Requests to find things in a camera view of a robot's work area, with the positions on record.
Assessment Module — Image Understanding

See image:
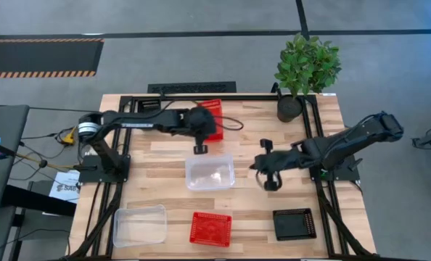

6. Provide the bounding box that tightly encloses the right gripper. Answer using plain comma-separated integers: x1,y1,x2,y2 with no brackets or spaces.
250,138,305,192

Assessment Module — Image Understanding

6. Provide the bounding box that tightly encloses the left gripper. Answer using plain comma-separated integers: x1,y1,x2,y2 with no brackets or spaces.
181,106,218,155

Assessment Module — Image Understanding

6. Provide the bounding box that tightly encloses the dark round plant pot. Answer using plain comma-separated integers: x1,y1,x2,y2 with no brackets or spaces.
276,94,304,123

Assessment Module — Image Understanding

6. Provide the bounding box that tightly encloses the black perforated floor panel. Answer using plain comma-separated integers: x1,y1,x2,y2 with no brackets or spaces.
147,81,237,94

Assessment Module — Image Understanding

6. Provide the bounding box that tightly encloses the green artificial plant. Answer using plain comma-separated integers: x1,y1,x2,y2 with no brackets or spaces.
273,32,342,98

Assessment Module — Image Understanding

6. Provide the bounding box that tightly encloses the white printed paper sheet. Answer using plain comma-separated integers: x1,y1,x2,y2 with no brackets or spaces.
49,170,81,204

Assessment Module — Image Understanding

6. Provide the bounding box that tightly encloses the black hazard-striped floor mat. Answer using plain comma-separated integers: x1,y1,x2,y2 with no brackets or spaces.
0,38,105,79

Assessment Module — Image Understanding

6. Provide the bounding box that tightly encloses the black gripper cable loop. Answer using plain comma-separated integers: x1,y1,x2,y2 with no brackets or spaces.
215,115,245,132

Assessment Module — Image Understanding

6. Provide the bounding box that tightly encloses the black aluminium table frame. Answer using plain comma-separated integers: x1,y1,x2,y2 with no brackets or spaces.
68,93,379,261

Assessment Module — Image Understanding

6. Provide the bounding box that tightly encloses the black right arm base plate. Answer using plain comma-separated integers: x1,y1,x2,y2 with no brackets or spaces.
307,152,361,181

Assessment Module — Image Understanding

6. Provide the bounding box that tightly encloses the black clamp handle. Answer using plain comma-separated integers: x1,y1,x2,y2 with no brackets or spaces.
348,157,364,172

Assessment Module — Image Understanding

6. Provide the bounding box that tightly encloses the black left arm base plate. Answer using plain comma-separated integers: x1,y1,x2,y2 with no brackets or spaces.
78,154,131,183

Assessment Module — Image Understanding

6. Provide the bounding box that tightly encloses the yellow cable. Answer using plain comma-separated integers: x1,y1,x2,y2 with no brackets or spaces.
17,128,79,172

